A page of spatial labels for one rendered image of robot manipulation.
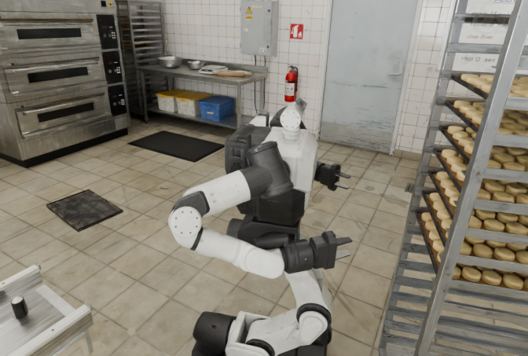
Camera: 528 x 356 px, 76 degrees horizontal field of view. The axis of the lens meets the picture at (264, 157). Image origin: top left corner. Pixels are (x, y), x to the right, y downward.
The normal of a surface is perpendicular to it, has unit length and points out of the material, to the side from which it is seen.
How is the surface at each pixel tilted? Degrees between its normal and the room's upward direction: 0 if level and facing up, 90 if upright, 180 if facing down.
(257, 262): 65
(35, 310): 0
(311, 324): 90
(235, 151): 91
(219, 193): 60
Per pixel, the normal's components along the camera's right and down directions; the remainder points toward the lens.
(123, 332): 0.03, -0.92
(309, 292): -0.22, 0.37
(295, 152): -0.13, -0.44
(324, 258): 0.29, 0.38
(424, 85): -0.49, 0.32
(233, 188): 0.31, -0.13
